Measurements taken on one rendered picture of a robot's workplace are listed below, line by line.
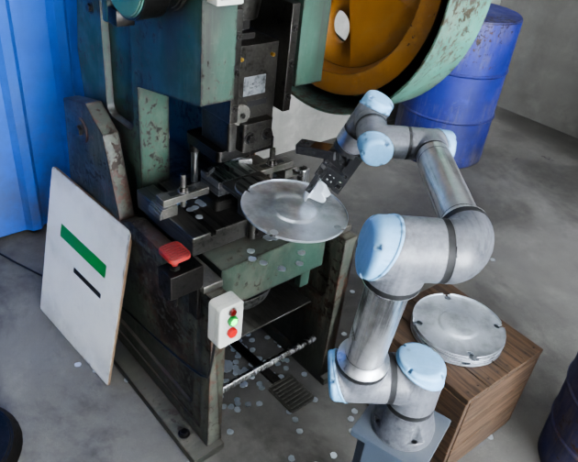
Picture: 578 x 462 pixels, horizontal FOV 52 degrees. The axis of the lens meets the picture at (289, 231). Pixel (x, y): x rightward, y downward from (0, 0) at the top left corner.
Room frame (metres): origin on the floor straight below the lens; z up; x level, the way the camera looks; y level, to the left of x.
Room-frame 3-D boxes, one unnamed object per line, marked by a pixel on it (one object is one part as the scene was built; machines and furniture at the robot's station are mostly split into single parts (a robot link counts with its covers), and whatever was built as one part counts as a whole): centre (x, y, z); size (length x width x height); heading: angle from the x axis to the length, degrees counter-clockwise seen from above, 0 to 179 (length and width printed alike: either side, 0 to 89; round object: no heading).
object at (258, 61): (1.50, 0.16, 1.04); 0.17 x 0.15 x 0.30; 45
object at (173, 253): (1.13, 0.27, 0.72); 0.07 x 0.06 x 0.08; 45
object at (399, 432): (0.95, -0.33, 0.50); 0.15 x 0.15 x 0.10
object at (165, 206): (1.41, 0.31, 0.76); 0.17 x 0.06 x 0.10; 135
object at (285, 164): (1.64, 0.07, 0.76); 0.17 x 0.06 x 0.10; 135
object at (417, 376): (0.95, -0.32, 0.62); 0.13 x 0.12 x 0.14; 95
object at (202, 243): (1.53, 0.19, 0.68); 0.45 x 0.30 x 0.06; 135
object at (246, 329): (1.53, 0.20, 0.31); 0.43 x 0.42 x 0.01; 135
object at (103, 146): (1.44, 0.48, 0.45); 0.92 x 0.12 x 0.90; 45
